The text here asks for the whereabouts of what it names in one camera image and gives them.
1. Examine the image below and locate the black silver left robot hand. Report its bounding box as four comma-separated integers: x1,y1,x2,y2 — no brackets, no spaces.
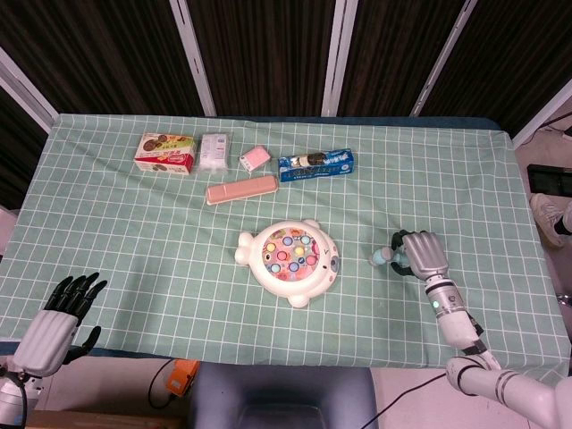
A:
12,271,108,375

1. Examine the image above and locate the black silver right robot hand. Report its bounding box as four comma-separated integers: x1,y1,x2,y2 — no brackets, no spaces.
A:
389,230,450,282

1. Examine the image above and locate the light blue handle toy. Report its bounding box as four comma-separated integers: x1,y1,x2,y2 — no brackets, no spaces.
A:
369,248,408,268

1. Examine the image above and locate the white whack-a-mole toy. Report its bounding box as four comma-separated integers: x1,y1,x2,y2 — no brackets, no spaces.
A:
234,217,340,308

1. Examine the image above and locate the white sneaker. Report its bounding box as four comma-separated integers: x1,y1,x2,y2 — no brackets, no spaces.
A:
529,192,572,247

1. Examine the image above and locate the long blue cookie box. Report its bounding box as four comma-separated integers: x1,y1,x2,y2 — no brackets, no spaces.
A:
277,149,357,183

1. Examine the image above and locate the orange device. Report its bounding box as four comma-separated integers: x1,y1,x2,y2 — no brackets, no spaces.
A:
167,359,200,398

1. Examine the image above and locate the black floor device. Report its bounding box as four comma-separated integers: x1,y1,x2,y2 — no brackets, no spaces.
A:
526,164,572,197

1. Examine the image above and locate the green checkered tablecloth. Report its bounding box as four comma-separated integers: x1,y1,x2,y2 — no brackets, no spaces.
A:
0,114,572,383

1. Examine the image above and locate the long pink case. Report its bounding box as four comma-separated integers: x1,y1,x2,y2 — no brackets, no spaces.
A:
205,174,279,206

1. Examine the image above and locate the small pink white box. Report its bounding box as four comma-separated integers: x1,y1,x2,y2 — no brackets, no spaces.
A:
239,146,272,173

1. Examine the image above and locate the red white cookie box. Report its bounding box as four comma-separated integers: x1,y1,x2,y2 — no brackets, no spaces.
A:
134,132,198,175

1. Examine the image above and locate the clear packet of white tissues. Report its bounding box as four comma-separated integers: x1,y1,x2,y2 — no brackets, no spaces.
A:
196,131,234,173

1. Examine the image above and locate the black cable loop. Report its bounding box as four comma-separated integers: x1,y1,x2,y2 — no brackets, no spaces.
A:
148,358,180,410

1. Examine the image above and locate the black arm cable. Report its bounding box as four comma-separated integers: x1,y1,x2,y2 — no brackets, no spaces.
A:
370,373,450,424

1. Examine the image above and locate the white partition post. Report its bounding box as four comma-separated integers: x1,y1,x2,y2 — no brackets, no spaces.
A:
511,78,572,147
169,0,218,117
321,0,357,117
0,46,59,134
408,0,477,118

